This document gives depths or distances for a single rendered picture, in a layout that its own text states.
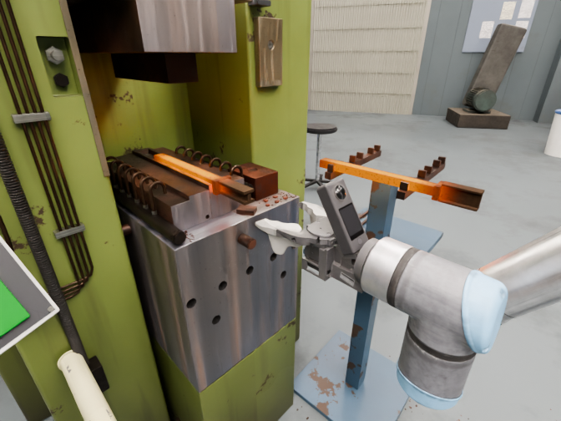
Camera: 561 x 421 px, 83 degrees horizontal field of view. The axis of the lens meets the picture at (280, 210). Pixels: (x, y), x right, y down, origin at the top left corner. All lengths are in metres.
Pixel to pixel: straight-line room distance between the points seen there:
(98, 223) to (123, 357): 0.40
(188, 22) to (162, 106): 0.55
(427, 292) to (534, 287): 0.17
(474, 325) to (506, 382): 1.40
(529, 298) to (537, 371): 1.39
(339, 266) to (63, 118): 0.58
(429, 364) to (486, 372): 1.33
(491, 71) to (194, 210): 7.57
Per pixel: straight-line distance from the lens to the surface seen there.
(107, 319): 0.95
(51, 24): 0.75
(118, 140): 1.15
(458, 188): 0.80
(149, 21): 0.65
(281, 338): 1.13
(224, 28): 0.73
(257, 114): 0.98
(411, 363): 0.52
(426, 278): 0.45
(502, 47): 8.03
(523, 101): 8.85
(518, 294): 0.57
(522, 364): 1.95
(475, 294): 0.44
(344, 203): 0.50
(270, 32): 0.98
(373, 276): 0.46
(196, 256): 0.71
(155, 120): 1.19
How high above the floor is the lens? 1.26
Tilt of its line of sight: 26 degrees down
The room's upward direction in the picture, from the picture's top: straight up
